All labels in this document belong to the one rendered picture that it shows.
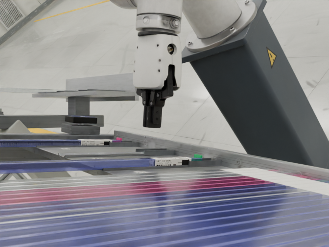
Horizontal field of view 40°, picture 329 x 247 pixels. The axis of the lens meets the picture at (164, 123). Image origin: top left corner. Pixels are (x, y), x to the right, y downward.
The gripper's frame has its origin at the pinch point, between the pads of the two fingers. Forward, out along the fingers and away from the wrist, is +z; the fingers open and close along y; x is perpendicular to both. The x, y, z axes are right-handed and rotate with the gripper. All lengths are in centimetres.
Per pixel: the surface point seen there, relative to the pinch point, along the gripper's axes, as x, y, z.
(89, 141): 13.2, -0.7, 4.5
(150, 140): 3.6, -4.9, 4.0
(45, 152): 22.6, -5.0, 5.7
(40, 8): -252, 748, -154
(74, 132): 12.0, 8.0, 3.8
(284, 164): 3.6, -34.2, 3.6
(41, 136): 18.3, 8.0, 4.6
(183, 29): -161, 200, -56
